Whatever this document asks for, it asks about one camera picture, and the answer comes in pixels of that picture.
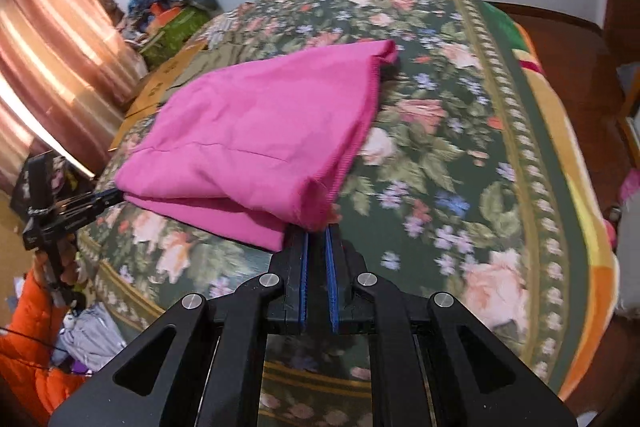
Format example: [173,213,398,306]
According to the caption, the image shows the pink cloth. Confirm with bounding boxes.
[618,167,640,202]

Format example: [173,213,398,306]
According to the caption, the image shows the person's orange sleeved forearm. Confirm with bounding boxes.
[0,269,93,415]

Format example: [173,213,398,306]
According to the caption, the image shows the cardboard box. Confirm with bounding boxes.
[124,38,211,120]

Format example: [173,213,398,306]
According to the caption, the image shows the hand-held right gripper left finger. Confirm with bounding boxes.
[48,229,309,427]

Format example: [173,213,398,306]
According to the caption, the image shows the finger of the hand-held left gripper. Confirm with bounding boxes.
[75,188,125,214]

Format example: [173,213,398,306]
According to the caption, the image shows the green bag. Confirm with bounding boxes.
[139,4,223,66]

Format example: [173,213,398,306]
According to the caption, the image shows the floral blanket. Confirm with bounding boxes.
[75,0,621,427]

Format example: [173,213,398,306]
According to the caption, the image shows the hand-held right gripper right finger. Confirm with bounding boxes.
[324,227,592,427]

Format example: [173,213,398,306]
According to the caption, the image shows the pink curtain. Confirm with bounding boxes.
[0,0,151,198]

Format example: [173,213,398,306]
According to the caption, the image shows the person's left hand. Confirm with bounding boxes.
[31,237,91,303]

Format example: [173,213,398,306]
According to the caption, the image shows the pile of clothes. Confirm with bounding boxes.
[116,0,223,45]

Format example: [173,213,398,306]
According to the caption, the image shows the pink pants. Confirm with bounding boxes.
[114,38,399,253]

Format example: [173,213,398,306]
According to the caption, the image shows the grey cloth on floor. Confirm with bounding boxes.
[52,304,128,375]

